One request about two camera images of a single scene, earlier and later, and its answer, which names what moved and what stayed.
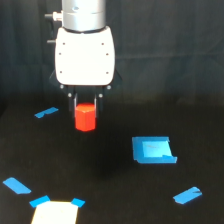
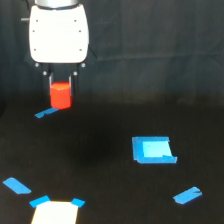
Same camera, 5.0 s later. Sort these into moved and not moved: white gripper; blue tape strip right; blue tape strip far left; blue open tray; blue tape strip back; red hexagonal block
Moved: white gripper; red hexagonal block
Not moved: blue tape strip far left; blue tape strip back; blue open tray; blue tape strip right
